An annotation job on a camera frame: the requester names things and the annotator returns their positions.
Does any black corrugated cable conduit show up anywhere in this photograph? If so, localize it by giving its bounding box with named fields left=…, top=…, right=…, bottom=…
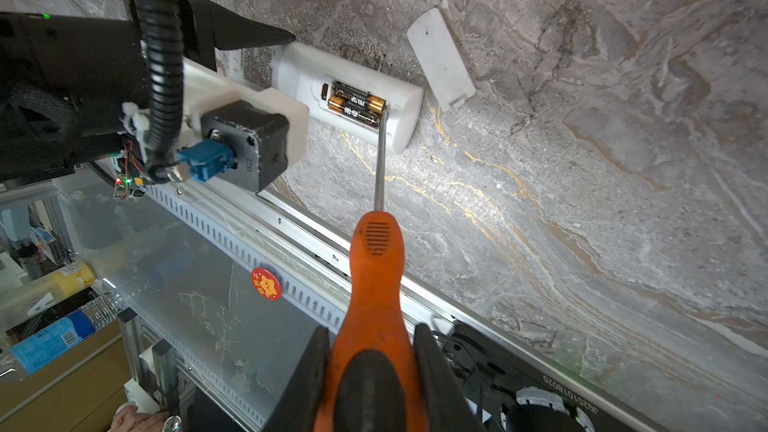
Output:
left=124, top=0, right=186, bottom=186

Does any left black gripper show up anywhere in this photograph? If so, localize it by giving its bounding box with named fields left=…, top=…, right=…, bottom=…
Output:
left=1, top=0, right=215, bottom=183

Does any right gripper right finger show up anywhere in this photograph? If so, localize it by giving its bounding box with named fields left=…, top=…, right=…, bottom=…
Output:
left=413, top=323, right=483, bottom=431

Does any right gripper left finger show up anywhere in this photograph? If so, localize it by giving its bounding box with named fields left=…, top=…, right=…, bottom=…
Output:
left=263, top=326, right=330, bottom=432

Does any white remote control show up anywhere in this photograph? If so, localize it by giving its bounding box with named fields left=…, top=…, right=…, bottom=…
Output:
left=221, top=40, right=426, bottom=156

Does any blue label plastic bottle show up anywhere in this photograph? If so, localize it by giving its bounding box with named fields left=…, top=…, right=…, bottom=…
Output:
left=1, top=294, right=127, bottom=380

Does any red round sticker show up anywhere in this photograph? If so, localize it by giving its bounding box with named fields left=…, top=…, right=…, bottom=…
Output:
left=251, top=268, right=283, bottom=301

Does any black gold battery lower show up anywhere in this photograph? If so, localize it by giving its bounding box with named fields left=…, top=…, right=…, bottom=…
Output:
left=328, top=95, right=381, bottom=128

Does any black gold battery upper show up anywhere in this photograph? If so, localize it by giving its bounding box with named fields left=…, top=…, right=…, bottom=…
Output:
left=332, top=81, right=387, bottom=115

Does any aluminium front rail frame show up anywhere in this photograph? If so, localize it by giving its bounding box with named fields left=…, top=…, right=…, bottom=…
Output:
left=106, top=183, right=658, bottom=431

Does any yellow bottle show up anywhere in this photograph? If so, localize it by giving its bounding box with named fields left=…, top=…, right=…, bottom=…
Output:
left=1, top=261, right=96, bottom=327

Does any black gold battery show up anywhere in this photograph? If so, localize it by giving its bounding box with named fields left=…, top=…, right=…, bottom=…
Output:
left=332, top=81, right=387, bottom=115
left=328, top=95, right=381, bottom=128

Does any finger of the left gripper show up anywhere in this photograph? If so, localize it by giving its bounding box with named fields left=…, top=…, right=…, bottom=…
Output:
left=179, top=0, right=296, bottom=52

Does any white battery cover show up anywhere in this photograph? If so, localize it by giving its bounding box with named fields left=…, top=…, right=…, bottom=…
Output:
left=407, top=8, right=476, bottom=111

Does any orange handled screwdriver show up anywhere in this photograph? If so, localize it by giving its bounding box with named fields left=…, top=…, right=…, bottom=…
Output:
left=314, top=116, right=429, bottom=431

